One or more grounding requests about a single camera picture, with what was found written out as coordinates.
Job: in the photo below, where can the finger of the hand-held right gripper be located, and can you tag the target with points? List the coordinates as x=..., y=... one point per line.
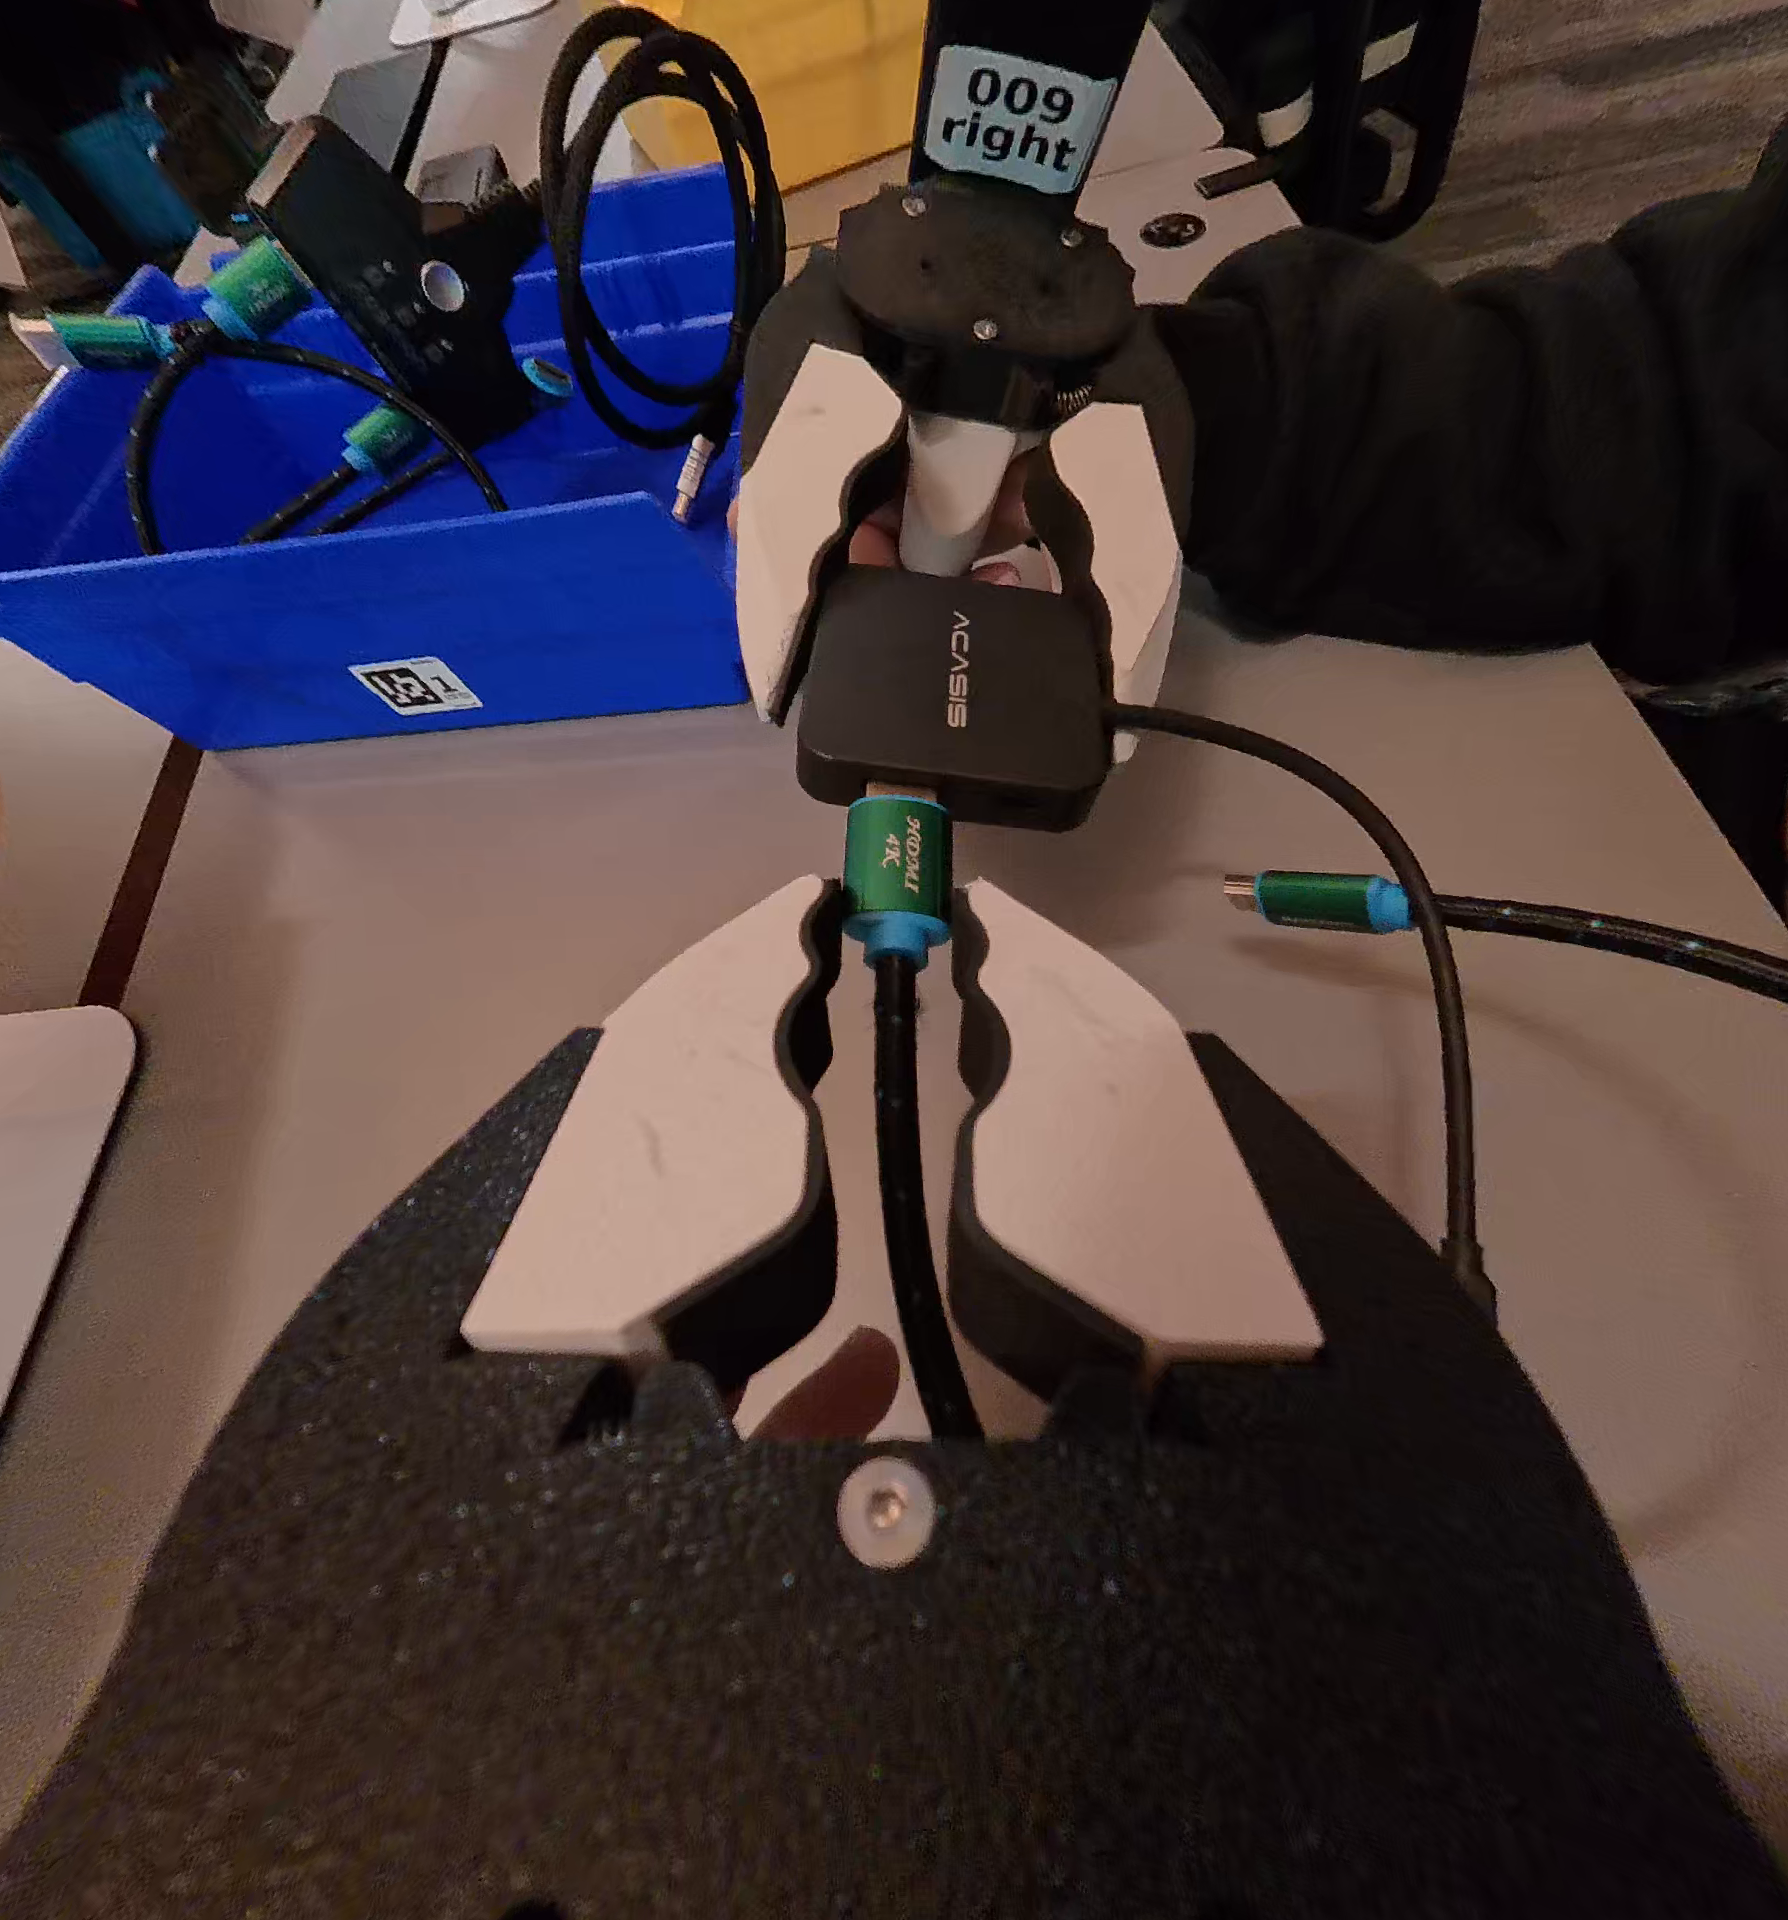
x=805, y=480
x=1134, y=555

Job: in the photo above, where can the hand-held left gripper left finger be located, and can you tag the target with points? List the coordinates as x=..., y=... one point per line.
x=653, y=1170

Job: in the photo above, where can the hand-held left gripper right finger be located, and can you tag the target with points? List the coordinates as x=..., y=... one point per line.
x=1120, y=1186

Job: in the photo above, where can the blue plastic bin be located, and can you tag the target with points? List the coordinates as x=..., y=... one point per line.
x=309, y=632

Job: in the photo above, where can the person's right forearm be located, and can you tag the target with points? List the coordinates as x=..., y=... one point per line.
x=1435, y=450

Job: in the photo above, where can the round desk grommet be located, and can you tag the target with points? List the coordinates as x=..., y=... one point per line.
x=1178, y=229

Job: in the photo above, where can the grey desk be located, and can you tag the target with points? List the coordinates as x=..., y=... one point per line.
x=385, y=929

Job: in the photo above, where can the person's right hand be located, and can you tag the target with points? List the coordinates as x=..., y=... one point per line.
x=872, y=538

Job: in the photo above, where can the black office chair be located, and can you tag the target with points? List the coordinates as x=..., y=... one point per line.
x=1374, y=121

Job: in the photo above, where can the wooden document stand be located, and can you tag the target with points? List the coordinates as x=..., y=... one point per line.
x=24, y=1200

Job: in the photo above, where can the black switch box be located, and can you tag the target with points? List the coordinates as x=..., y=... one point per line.
x=385, y=256

